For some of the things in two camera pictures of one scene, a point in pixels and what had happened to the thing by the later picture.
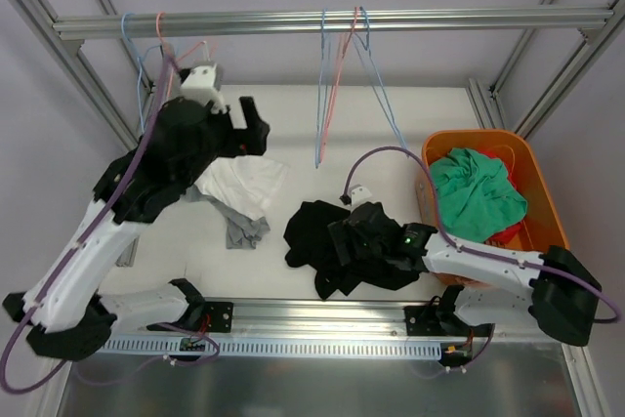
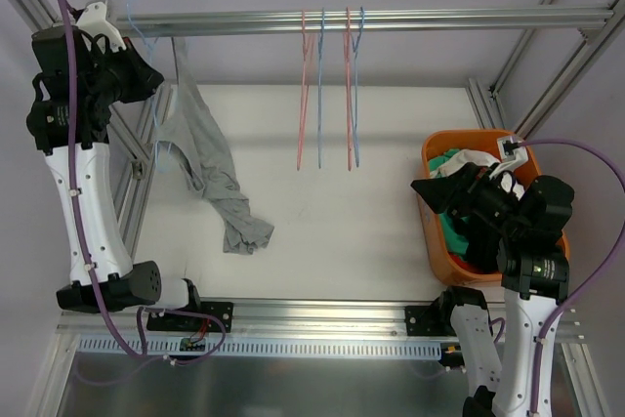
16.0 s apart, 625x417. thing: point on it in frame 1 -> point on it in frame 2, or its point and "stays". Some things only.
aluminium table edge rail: (206, 318) stays
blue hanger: (395, 124) -> (355, 50)
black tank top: (311, 243) -> (482, 238)
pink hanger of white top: (175, 61) -> (308, 46)
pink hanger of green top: (343, 52) -> (348, 63)
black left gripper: (239, 129) -> (126, 77)
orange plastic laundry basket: (540, 228) stays
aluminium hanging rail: (333, 22) stays
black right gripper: (339, 239) -> (462, 190)
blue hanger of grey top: (139, 65) -> (153, 90)
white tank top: (246, 183) -> (453, 161)
